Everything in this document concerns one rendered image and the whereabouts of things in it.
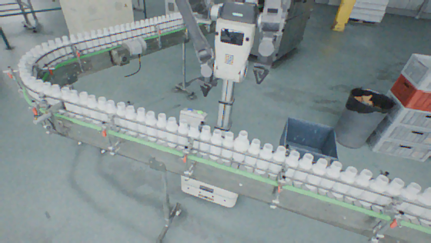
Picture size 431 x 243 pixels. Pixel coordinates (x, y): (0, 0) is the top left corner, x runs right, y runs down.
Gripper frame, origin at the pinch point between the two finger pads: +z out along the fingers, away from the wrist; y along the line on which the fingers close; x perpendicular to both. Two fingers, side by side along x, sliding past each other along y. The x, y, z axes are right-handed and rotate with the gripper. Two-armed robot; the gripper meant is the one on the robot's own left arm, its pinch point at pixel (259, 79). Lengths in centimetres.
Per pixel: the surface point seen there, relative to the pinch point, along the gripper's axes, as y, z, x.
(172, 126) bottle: -17.3, 26.5, 35.6
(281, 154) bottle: -16.2, 25.5, -17.8
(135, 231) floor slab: -26, 140, 69
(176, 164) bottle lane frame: -20, 50, 32
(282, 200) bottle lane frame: -20, 51, -26
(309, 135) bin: 45, 56, -39
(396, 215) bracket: -25, 31, -65
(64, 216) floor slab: -36, 140, 128
